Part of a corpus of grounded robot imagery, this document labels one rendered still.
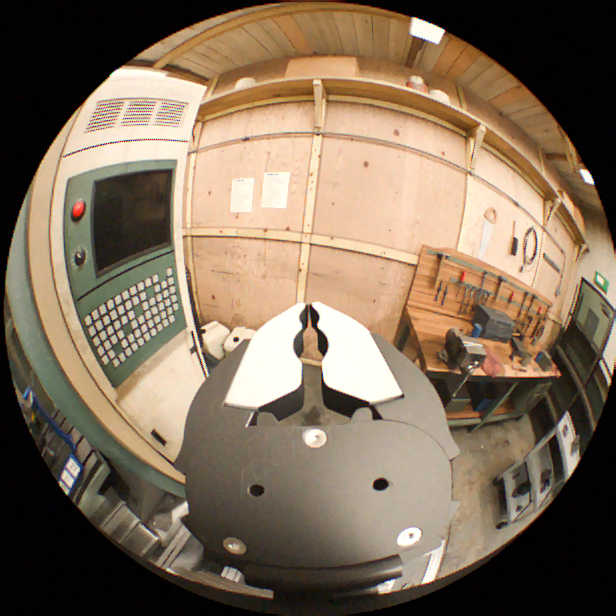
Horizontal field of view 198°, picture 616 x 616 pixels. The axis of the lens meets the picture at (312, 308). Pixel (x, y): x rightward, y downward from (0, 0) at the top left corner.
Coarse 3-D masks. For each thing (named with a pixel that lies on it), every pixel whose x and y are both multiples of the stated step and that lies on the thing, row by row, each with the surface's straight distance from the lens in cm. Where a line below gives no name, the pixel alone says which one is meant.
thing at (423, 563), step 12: (444, 540) 169; (432, 552) 166; (408, 564) 160; (420, 564) 166; (432, 564) 171; (228, 576) 147; (240, 576) 146; (408, 576) 166; (420, 576) 174; (432, 576) 179; (396, 588) 169
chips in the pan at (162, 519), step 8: (168, 496) 99; (176, 496) 98; (168, 504) 100; (160, 512) 102; (168, 512) 100; (152, 520) 107; (160, 520) 102; (168, 520) 100; (160, 528) 104; (168, 528) 101
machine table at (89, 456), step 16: (64, 416) 125; (48, 432) 140; (64, 432) 121; (64, 448) 119; (80, 448) 105; (96, 448) 107; (48, 464) 139; (96, 464) 96; (80, 480) 105; (96, 480) 100; (80, 496) 111
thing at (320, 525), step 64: (256, 448) 6; (320, 448) 6; (384, 448) 6; (192, 512) 6; (256, 512) 6; (320, 512) 5; (384, 512) 6; (448, 512) 6; (256, 576) 6; (320, 576) 6; (384, 576) 6
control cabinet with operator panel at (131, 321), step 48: (96, 96) 84; (144, 96) 86; (192, 96) 97; (96, 144) 74; (144, 144) 79; (96, 192) 68; (144, 192) 73; (96, 240) 67; (144, 240) 73; (96, 288) 67; (144, 288) 75; (96, 336) 71; (144, 336) 79; (192, 336) 104; (144, 384) 94; (192, 384) 116; (144, 432) 107
